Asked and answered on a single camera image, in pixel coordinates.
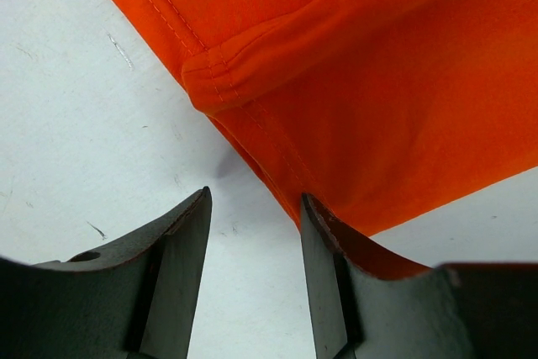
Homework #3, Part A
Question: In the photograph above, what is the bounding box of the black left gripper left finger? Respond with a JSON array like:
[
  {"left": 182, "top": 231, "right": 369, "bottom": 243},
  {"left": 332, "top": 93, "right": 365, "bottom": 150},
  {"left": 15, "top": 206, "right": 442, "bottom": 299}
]
[{"left": 1, "top": 188, "right": 212, "bottom": 358}]

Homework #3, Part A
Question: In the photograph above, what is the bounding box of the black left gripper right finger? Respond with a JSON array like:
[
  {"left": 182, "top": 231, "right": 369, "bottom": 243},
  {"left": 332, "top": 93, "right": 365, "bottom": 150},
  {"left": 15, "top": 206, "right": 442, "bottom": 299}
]
[{"left": 300, "top": 194, "right": 537, "bottom": 358}]

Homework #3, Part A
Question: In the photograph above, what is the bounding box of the orange t-shirt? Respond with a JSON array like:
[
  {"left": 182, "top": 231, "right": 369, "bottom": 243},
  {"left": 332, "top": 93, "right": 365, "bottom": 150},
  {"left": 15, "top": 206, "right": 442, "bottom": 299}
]
[{"left": 74, "top": 0, "right": 538, "bottom": 280}]

